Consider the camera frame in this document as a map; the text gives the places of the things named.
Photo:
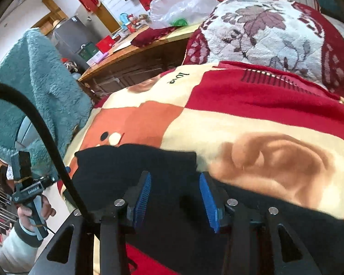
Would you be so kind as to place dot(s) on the wooden table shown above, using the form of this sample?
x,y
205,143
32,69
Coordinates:
x,y
126,53

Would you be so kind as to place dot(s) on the red orange printed blanket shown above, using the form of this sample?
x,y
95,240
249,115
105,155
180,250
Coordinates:
x,y
218,91

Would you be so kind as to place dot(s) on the green round lid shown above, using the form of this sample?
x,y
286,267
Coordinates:
x,y
180,23

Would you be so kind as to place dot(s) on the colourful toy figurines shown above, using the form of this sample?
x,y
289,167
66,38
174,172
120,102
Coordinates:
x,y
132,23

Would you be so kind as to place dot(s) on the dark red cloth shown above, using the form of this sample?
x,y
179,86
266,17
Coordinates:
x,y
149,35

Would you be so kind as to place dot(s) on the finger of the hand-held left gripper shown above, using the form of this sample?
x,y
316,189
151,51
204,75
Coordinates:
x,y
50,182

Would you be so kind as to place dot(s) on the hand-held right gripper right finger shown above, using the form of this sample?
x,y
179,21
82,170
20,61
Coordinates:
x,y
209,203

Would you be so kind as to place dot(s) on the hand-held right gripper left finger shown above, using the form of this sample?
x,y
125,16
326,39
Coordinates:
x,y
142,200

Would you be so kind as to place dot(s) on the teal fluffy blanket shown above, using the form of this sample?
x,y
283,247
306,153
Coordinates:
x,y
31,77

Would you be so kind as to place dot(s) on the person's left hand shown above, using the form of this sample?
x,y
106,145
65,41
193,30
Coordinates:
x,y
24,214

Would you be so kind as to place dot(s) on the floral quilted pillow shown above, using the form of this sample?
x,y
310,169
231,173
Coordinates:
x,y
261,34

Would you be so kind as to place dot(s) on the green box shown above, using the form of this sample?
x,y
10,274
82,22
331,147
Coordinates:
x,y
89,52

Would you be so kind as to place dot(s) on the person's left forearm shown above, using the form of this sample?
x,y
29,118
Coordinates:
x,y
14,252

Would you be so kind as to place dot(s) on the red gift box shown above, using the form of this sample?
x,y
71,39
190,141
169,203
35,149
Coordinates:
x,y
105,43

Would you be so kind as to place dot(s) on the clear plastic bag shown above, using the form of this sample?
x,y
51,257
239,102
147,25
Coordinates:
x,y
183,5

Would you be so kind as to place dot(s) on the black pants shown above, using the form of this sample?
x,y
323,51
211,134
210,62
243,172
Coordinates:
x,y
166,163

